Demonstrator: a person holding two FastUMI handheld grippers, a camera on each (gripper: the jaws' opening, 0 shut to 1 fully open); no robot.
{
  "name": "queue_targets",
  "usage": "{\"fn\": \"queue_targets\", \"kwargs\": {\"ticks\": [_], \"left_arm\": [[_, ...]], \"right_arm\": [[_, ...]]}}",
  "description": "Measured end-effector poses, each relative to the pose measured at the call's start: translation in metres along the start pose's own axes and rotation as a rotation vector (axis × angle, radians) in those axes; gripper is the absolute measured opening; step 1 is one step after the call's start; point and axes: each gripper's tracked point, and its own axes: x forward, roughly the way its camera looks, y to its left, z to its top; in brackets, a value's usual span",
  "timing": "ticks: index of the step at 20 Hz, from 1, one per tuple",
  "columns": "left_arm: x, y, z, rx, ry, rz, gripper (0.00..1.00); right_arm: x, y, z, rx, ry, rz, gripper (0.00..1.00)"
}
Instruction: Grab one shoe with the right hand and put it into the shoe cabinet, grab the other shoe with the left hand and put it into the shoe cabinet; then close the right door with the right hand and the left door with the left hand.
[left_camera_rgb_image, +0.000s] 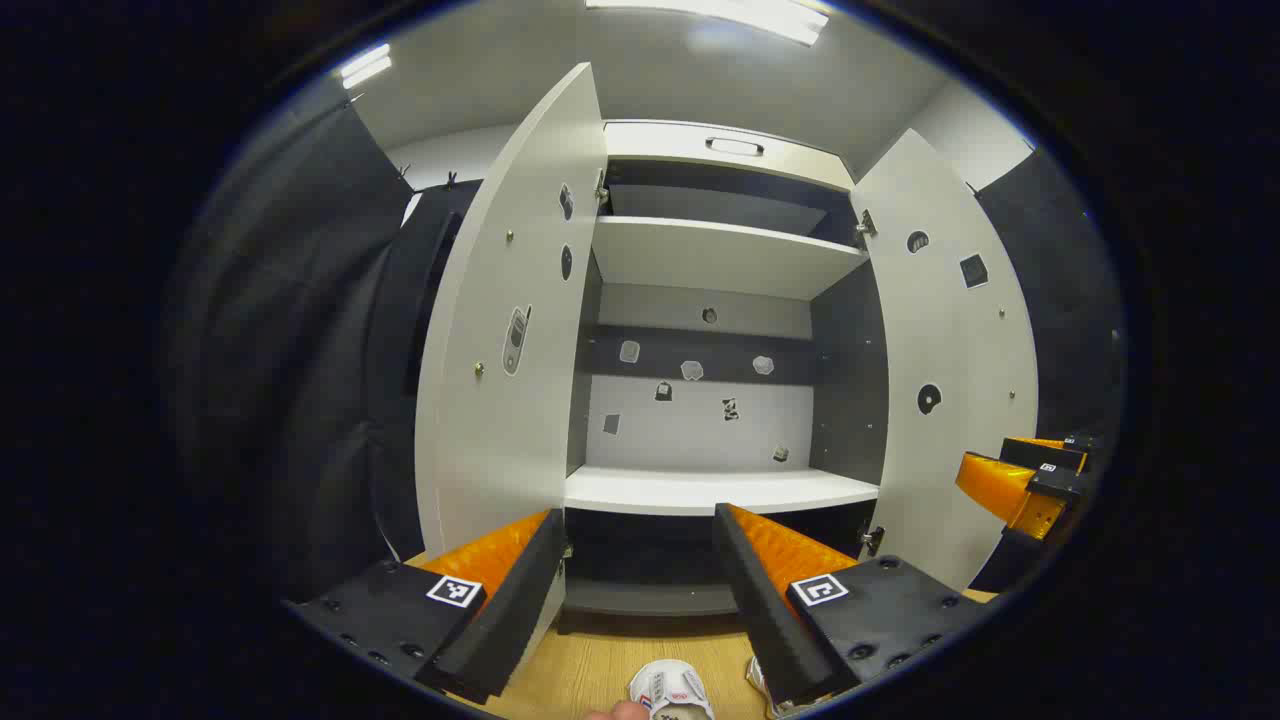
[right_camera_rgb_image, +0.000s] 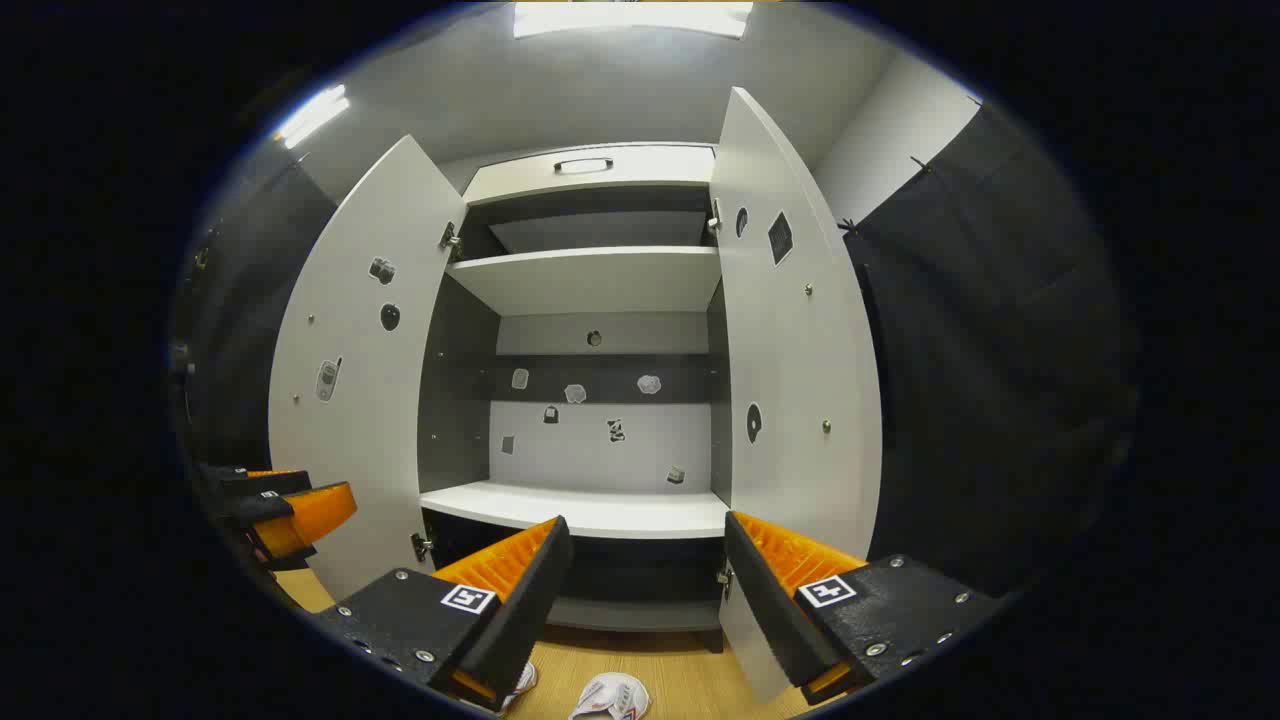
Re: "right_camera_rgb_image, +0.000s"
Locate black backdrop cloth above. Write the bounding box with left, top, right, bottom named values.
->
left=845, top=100, right=1141, bottom=601

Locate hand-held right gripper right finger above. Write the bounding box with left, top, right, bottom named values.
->
left=718, top=510, right=1001, bottom=706

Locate white cabinet door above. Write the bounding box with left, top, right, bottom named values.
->
left=268, top=135, right=469, bottom=601
left=708, top=87, right=883, bottom=706

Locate white canvas shoe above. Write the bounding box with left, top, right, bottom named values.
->
left=570, top=672, right=651, bottom=720
left=500, top=660, right=539, bottom=711

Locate narrow ceiling light strip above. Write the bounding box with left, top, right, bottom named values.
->
left=275, top=85, right=351, bottom=150

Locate white shoe cabinet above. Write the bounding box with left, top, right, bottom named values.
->
left=418, top=143, right=736, bottom=656

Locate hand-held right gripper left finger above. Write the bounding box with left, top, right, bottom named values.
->
left=310, top=515, right=574, bottom=713

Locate wide ceiling light panel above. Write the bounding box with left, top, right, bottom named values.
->
left=514, top=0, right=753, bottom=40

